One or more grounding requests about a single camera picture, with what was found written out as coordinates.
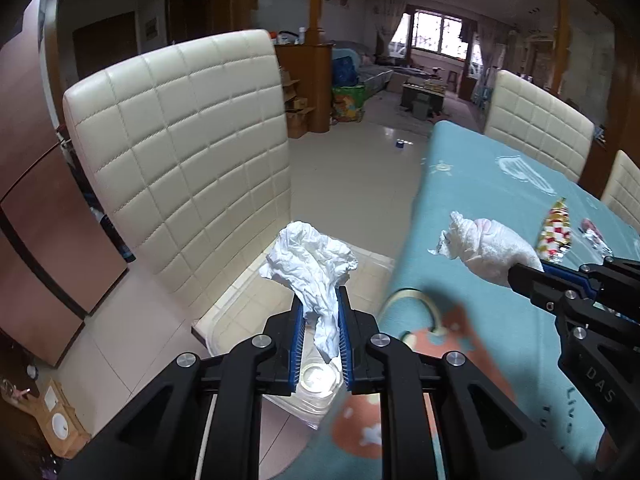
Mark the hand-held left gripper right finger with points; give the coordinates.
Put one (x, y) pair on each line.
(345, 345)

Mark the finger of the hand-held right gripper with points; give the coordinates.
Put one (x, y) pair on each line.
(535, 285)
(620, 285)

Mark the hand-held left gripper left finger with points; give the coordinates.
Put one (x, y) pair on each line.
(296, 345)

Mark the white paper wad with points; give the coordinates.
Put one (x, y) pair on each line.
(487, 250)

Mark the clear plastic container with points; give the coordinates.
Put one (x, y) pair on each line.
(235, 310)

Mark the white tissue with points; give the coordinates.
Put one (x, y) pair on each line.
(312, 265)

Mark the silver foil blister pack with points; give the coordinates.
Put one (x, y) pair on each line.
(596, 237)

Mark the red white checkered wrapper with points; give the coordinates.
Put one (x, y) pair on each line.
(554, 232)

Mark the cream quilted leather chair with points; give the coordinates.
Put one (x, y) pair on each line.
(185, 160)
(624, 185)
(540, 120)

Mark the teal printed tablecloth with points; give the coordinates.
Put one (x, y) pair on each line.
(475, 185)

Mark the low coffee table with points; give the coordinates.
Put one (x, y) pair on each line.
(424, 94)

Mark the stack of cardboard boxes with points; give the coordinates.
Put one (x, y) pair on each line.
(295, 105)

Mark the colourful printed bag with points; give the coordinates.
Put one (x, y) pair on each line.
(348, 104)

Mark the wooden desk clock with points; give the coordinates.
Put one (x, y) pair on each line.
(60, 420)

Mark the wooden half-height cabinet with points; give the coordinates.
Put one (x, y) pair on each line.
(312, 85)

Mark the brown wooden wardrobe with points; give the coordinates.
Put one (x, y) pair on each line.
(45, 220)

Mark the dark wooden door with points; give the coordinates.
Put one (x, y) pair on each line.
(105, 45)

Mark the window with wooden frame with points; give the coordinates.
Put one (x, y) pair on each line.
(440, 32)

